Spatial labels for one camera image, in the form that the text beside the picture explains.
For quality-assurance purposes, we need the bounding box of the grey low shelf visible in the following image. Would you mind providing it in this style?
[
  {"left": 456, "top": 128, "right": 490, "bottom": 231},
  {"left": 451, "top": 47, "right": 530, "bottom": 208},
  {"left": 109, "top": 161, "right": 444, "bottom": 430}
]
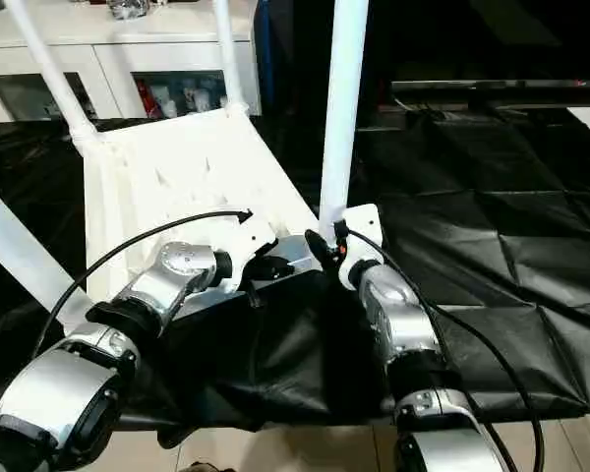
[{"left": 390, "top": 78, "right": 590, "bottom": 108}]

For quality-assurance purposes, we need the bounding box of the white glass-door cabinet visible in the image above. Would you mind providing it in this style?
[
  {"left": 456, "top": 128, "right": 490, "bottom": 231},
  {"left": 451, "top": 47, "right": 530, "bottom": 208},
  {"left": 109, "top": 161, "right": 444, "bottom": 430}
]
[{"left": 0, "top": 0, "right": 262, "bottom": 124}]

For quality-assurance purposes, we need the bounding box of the black backdrop cloth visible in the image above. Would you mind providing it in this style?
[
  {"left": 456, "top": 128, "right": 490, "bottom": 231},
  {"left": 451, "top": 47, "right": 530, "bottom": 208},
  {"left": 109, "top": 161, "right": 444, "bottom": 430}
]
[{"left": 269, "top": 0, "right": 590, "bottom": 114}]

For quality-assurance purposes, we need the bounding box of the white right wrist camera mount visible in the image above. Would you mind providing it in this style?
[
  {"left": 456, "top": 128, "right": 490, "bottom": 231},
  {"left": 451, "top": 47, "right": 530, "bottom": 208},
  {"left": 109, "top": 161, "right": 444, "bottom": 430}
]
[{"left": 336, "top": 203, "right": 384, "bottom": 291}]

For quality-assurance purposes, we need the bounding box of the red bottle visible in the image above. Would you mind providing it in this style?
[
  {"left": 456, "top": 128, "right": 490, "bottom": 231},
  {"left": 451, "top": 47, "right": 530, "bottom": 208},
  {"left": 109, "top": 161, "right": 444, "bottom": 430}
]
[{"left": 137, "top": 81, "right": 158, "bottom": 118}]

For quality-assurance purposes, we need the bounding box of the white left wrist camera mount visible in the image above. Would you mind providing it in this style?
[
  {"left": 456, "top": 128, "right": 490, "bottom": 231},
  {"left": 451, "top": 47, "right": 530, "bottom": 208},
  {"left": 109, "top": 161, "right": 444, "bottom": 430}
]
[{"left": 215, "top": 210, "right": 279, "bottom": 291}]

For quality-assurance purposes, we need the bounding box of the silver bowl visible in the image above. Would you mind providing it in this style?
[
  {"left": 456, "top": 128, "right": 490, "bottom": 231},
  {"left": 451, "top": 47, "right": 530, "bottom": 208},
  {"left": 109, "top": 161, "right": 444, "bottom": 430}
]
[{"left": 106, "top": 0, "right": 148, "bottom": 21}]

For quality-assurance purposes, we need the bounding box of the white plastic table leg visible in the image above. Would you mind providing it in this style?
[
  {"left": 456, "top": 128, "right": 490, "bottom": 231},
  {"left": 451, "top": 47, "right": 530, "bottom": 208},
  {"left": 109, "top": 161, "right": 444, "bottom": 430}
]
[
  {"left": 212, "top": 0, "right": 250, "bottom": 119},
  {"left": 0, "top": 174, "right": 92, "bottom": 335},
  {"left": 2, "top": 0, "right": 99, "bottom": 144},
  {"left": 318, "top": 0, "right": 371, "bottom": 247}
]

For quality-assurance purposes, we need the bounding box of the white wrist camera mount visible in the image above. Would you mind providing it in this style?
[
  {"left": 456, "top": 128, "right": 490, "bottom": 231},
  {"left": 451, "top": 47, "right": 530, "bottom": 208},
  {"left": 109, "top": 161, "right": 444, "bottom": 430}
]
[
  {"left": 215, "top": 210, "right": 279, "bottom": 291},
  {"left": 336, "top": 203, "right": 384, "bottom": 291}
]

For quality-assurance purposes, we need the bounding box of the white plastic table top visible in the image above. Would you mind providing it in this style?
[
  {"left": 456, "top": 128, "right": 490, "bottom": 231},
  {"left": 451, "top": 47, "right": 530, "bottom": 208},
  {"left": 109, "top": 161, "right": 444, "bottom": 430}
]
[{"left": 61, "top": 105, "right": 325, "bottom": 340}]

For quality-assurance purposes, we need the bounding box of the blue white printed mug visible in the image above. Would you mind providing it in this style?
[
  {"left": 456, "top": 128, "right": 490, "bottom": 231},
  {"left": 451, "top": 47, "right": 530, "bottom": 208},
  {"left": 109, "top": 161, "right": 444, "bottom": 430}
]
[{"left": 181, "top": 86, "right": 212, "bottom": 113}]

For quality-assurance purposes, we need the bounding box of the black mat cloth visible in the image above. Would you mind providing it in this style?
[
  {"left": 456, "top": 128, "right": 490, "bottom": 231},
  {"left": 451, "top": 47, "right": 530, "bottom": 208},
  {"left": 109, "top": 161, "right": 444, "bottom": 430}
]
[{"left": 0, "top": 105, "right": 590, "bottom": 451}]

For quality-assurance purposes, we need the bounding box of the dark blue vertical panel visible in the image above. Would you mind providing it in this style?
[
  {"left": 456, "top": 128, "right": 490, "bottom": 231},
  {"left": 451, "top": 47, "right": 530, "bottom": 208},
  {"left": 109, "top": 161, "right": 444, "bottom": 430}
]
[{"left": 255, "top": 0, "right": 276, "bottom": 117}]

